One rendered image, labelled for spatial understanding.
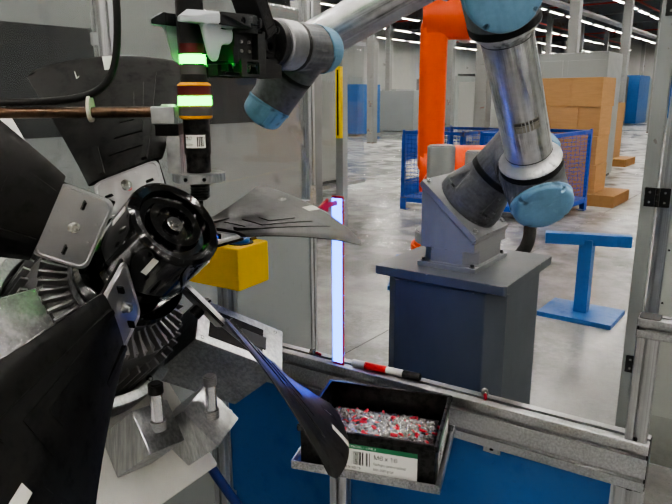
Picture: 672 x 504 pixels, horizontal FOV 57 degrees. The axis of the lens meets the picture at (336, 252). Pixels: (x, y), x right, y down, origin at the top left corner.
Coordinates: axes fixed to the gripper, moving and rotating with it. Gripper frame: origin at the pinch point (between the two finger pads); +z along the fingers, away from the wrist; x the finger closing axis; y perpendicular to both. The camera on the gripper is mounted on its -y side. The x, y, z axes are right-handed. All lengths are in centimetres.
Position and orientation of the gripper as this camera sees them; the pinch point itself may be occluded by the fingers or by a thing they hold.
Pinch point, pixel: (171, 14)
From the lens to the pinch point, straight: 84.1
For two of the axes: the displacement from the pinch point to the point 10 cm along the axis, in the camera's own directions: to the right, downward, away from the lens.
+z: -5.3, 2.0, -8.2
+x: -8.5, -1.3, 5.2
